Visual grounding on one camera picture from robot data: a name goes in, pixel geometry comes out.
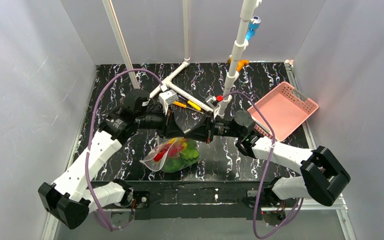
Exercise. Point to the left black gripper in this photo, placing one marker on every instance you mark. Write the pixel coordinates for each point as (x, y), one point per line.
(167, 125)

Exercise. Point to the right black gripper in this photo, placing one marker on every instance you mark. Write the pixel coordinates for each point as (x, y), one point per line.
(208, 128)

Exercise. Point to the yellow toy banana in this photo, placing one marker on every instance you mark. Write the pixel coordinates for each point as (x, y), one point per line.
(179, 142)

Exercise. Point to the red toy grapes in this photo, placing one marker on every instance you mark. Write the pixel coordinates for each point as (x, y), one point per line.
(174, 151)

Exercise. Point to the clear polka dot zip bag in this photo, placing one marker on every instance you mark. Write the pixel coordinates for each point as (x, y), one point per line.
(156, 167)

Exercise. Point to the red toy chili pepper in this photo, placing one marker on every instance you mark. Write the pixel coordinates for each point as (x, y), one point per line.
(162, 155)

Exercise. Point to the green toy bell pepper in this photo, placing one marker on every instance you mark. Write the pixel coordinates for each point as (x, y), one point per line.
(172, 165)

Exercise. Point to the green toy watermelon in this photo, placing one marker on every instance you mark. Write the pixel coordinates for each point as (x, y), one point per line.
(189, 156)

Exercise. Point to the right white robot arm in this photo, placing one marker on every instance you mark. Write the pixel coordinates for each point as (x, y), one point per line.
(321, 176)

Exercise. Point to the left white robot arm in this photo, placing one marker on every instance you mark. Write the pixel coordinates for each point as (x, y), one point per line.
(71, 197)

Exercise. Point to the orange object at back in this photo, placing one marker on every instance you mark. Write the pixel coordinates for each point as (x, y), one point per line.
(241, 64)

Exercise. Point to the pink plastic basket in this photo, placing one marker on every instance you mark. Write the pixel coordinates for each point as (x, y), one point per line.
(285, 108)

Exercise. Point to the blue hanging bottle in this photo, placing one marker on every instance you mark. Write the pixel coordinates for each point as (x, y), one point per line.
(253, 25)

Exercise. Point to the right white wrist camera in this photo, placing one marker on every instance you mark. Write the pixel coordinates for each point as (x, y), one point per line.
(218, 105)

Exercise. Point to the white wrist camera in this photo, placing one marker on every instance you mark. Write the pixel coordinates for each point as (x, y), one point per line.
(167, 98)
(218, 105)

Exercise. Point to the orange handled screwdriver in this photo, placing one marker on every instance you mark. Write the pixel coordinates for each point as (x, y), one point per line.
(182, 105)

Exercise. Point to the yellow handled screwdriver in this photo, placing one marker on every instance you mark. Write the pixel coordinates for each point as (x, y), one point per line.
(192, 104)

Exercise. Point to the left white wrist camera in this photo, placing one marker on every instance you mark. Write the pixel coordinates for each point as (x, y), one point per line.
(167, 98)

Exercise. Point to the white pvc pipe frame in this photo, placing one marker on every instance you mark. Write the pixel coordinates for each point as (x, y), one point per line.
(240, 44)

